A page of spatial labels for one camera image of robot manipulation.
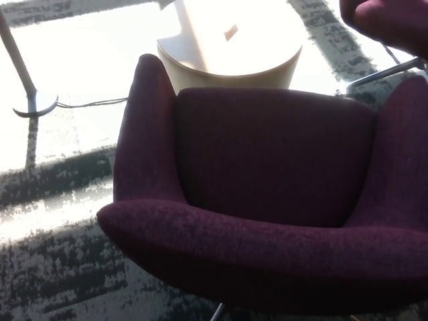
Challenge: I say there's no purple upholstered armchair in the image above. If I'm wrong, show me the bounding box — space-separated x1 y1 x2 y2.
96 53 428 321

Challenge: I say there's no round light wooden side table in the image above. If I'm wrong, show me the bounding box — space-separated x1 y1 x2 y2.
156 0 304 91

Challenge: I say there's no floor lamp with round base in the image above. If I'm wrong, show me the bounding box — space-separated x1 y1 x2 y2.
0 8 60 118

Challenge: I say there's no purple chair with chrome legs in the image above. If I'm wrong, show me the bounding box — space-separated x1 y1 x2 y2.
339 0 428 98

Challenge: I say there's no thin black floor cable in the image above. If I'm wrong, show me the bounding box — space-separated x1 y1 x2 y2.
56 96 129 109

